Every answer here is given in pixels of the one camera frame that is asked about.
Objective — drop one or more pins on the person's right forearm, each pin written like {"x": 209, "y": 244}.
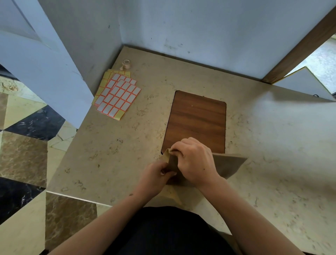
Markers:
{"x": 249, "y": 223}

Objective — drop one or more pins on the person's right fingers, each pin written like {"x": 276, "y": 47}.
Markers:
{"x": 183, "y": 148}

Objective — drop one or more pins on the white panel with yellow edge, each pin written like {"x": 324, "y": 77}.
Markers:
{"x": 301, "y": 82}

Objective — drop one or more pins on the red-bordered white label sheet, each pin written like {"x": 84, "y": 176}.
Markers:
{"x": 111, "y": 82}
{"x": 119, "y": 101}

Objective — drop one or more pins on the brown wooden door frame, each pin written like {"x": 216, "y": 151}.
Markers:
{"x": 296, "y": 50}

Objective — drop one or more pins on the brown paper sheet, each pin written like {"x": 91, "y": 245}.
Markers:
{"x": 228, "y": 164}

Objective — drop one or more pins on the yellow label sheet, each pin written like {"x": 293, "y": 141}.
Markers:
{"x": 104, "y": 78}

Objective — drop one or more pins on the person's left thumb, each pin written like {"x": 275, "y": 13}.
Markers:
{"x": 169, "y": 173}

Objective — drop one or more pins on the white door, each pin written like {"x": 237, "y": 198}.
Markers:
{"x": 39, "y": 52}

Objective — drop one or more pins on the person's left hand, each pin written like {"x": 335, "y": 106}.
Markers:
{"x": 151, "y": 180}

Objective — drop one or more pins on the person's left forearm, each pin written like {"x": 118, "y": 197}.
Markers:
{"x": 99, "y": 226}

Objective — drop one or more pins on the person's right hand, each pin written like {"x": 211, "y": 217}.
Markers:
{"x": 199, "y": 165}

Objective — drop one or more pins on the small beige tape roll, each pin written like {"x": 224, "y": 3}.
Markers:
{"x": 126, "y": 64}

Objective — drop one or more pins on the person's black shirt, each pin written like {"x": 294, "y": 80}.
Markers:
{"x": 168, "y": 233}

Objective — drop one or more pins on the wooden board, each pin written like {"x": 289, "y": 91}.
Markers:
{"x": 196, "y": 118}

